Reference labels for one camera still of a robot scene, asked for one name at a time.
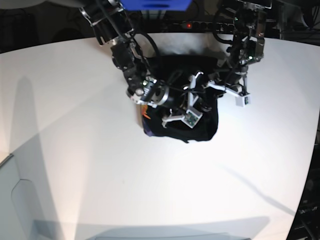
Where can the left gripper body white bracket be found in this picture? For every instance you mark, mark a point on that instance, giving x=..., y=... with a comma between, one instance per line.
x=237, y=90

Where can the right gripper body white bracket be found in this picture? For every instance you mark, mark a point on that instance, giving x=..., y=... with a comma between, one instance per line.
x=180, y=93

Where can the black T-shirt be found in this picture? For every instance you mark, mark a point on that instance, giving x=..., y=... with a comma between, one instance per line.
x=207, y=127

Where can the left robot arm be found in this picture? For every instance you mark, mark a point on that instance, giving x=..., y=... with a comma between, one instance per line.
x=249, y=18

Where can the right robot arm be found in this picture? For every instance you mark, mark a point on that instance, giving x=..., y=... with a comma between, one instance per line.
x=151, y=79

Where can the white power strip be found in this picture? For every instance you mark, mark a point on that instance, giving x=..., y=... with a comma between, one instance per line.
x=201, y=27

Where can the blue box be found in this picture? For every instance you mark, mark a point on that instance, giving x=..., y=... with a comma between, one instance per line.
x=157, y=5

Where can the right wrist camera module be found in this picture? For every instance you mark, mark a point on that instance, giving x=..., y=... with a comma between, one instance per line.
x=192, y=117

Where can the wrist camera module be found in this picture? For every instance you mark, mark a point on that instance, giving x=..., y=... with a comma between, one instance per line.
x=243, y=100
x=192, y=117

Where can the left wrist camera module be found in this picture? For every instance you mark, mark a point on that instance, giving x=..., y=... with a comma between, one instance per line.
x=243, y=100

